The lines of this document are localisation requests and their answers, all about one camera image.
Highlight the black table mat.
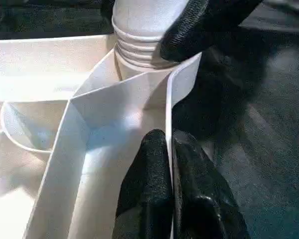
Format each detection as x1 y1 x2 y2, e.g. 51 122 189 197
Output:
0 0 299 239

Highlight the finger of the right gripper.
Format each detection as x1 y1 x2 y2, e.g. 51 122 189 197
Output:
159 0 263 63

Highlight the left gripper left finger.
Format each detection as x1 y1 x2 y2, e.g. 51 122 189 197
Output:
112 128 175 239

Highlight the white plastic table top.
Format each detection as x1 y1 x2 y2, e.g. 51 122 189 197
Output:
0 34 203 239

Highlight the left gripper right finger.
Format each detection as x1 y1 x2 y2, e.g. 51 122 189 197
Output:
172 130 249 239

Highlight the white plastic table leg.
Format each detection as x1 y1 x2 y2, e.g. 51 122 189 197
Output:
111 0 191 72

